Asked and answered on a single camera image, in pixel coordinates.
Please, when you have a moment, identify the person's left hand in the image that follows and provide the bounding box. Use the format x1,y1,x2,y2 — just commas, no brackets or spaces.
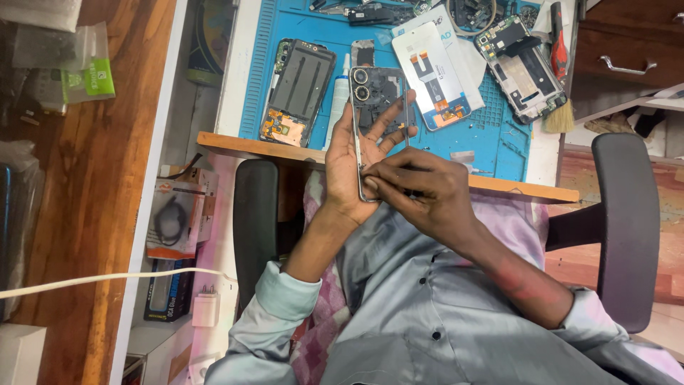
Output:
324,90,419,225

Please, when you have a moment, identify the person's right hand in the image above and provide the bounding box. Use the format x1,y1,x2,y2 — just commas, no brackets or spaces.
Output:
362,147,483,252

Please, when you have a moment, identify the silver phone frame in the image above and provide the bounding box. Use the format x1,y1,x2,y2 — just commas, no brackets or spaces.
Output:
348,66,411,203

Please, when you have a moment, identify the white glue tube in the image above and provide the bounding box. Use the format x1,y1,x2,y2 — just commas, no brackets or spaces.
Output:
323,53,351,152

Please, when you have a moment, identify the black opened phone copper shield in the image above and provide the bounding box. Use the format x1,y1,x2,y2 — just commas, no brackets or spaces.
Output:
259,38,337,148

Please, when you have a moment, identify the black chair left armrest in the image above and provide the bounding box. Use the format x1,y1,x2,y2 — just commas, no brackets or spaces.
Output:
233,159,280,312

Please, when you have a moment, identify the black chair armrest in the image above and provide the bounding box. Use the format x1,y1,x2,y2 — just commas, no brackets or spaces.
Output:
545,133,661,334
233,159,280,312

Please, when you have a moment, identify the small black phone part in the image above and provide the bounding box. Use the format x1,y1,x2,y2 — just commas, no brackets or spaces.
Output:
351,39,376,68

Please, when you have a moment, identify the white phone display panel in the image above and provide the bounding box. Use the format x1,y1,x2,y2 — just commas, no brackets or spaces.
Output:
392,21,473,132

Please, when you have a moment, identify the blue repair mat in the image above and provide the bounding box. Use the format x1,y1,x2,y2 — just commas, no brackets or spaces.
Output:
239,0,533,183

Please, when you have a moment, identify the straw bristle brush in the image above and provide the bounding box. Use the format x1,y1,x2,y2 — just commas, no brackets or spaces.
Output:
543,98,577,134

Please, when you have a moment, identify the opened phone with circuit board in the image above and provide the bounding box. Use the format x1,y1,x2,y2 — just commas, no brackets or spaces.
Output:
474,14,568,125

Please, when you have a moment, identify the heap of phone parts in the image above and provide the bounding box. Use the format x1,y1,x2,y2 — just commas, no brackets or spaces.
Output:
309,0,435,27

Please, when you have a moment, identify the black chair right armrest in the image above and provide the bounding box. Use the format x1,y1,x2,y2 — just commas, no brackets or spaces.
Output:
545,133,661,334

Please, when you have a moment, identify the white charger adapter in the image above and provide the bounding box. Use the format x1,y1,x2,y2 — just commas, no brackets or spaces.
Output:
191,284,221,328

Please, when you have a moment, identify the black glue product box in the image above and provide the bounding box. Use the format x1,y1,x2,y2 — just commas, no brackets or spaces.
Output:
142,258,197,323

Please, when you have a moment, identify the brown wooden drawer unit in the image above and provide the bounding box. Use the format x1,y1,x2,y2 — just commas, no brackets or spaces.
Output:
570,0,684,121

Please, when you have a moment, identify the clear bag with green label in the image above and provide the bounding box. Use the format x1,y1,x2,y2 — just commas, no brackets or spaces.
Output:
12,22,116,106

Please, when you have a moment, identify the clear plastic wrapped dark item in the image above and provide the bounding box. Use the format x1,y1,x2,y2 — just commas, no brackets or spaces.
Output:
0,139,47,323

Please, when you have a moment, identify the white plastic bag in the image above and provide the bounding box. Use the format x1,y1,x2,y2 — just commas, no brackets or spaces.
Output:
0,0,83,33

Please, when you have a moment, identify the white box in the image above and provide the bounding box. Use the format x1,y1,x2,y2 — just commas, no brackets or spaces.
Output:
0,323,48,385

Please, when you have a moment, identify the coiled beige wire ring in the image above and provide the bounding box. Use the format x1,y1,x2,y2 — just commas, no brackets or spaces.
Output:
445,0,499,37

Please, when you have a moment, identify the orange packet with black cable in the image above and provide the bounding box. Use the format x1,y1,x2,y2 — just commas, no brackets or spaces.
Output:
145,179,208,262

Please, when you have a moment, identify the silver drawer handle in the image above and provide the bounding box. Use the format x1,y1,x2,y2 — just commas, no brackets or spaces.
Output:
598,55,658,76

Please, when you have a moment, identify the white charging cable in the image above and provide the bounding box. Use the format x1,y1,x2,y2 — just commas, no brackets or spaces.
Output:
0,267,239,300

